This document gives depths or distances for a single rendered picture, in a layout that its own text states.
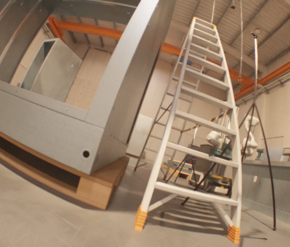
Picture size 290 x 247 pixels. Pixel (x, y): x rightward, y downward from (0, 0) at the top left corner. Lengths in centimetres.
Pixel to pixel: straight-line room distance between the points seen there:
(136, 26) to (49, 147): 74
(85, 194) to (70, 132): 31
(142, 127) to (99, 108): 761
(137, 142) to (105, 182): 746
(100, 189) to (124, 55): 65
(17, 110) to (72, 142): 37
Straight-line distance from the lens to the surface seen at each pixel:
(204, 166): 326
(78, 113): 76
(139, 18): 98
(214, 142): 287
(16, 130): 92
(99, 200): 84
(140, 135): 827
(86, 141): 73
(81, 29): 1229
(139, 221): 76
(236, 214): 100
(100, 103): 74
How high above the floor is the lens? 33
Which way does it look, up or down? 10 degrees up
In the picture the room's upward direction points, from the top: 18 degrees clockwise
